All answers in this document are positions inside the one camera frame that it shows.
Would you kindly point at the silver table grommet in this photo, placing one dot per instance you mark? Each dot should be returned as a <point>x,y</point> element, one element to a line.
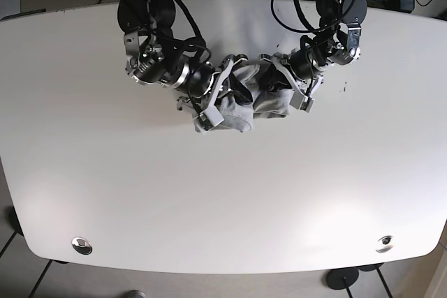
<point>384,244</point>
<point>81,246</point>

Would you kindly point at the right silver table grommet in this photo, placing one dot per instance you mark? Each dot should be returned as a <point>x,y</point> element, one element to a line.
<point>384,244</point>

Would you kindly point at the left silver table grommet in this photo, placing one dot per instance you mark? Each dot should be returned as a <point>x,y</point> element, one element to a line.
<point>81,246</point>

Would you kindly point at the black table leg left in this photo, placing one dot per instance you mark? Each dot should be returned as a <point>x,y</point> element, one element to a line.
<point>13,221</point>

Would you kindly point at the black round stand base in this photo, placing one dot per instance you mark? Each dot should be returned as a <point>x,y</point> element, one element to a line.
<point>342,278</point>

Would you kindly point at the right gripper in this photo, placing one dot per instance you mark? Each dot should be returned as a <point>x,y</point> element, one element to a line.
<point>205,85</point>

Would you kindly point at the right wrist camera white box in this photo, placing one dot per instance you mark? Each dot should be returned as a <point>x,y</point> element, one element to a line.
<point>208,119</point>

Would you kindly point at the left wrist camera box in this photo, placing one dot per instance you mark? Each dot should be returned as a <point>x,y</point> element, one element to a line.
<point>301,102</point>

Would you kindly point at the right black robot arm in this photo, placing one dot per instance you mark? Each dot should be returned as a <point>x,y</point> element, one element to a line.
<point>164,45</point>

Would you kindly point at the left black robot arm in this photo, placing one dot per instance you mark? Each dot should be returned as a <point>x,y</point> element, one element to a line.
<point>334,41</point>

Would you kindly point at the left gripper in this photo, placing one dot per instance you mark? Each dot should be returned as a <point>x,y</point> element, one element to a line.
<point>299,71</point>

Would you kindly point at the grey shoe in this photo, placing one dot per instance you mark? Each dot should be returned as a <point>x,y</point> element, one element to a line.
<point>135,294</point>

